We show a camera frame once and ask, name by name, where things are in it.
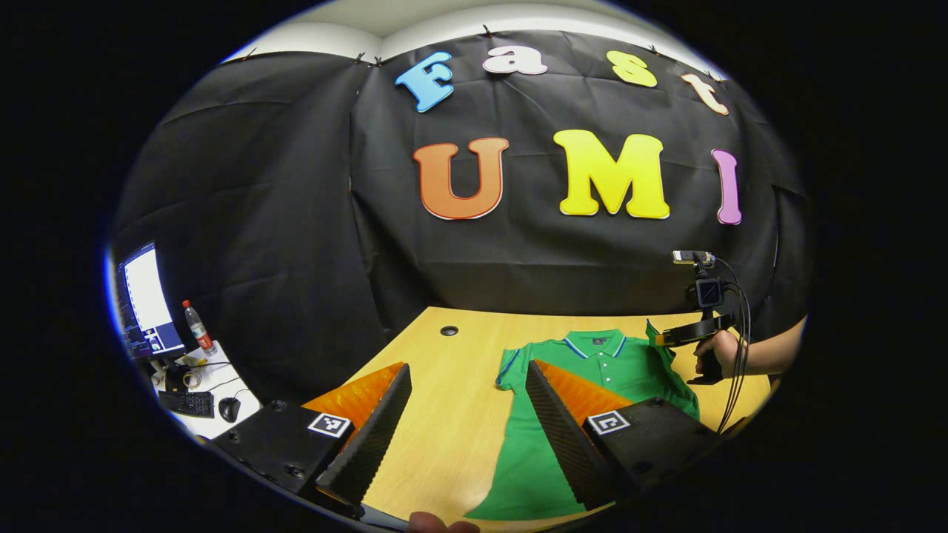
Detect black keyboard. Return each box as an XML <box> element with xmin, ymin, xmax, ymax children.
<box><xmin>157</xmin><ymin>389</ymin><xmax>216</xmax><ymax>420</ymax></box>

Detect black cable bundle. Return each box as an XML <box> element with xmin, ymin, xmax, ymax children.
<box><xmin>711</xmin><ymin>258</ymin><xmax>753</xmax><ymax>435</ymax></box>

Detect clear plastic bottle red label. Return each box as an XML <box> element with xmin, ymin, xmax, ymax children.
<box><xmin>182</xmin><ymin>299</ymin><xmax>218</xmax><ymax>357</ymax></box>

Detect row of black cloth clips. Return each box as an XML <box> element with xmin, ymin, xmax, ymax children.
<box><xmin>241</xmin><ymin>26</ymin><xmax>723</xmax><ymax>81</ymax></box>

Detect computer monitor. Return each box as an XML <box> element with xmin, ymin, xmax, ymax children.
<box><xmin>115</xmin><ymin>241</ymin><xmax>187</xmax><ymax>361</ymax></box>

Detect black backdrop cloth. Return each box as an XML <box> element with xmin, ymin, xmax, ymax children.
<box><xmin>111</xmin><ymin>28</ymin><xmax>812</xmax><ymax>404</ymax></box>

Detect white side desk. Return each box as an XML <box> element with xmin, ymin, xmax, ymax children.
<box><xmin>147</xmin><ymin>341</ymin><xmax>264</xmax><ymax>442</ymax></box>

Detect green T-shirt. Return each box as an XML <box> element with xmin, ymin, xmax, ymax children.
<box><xmin>465</xmin><ymin>320</ymin><xmax>701</xmax><ymax>520</ymax></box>

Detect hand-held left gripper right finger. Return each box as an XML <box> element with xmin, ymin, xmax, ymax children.
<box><xmin>524</xmin><ymin>359</ymin><xmax>723</xmax><ymax>512</ymax></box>

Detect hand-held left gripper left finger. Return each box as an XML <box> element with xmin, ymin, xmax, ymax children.
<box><xmin>211</xmin><ymin>361</ymin><xmax>413</xmax><ymax>512</ymax></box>

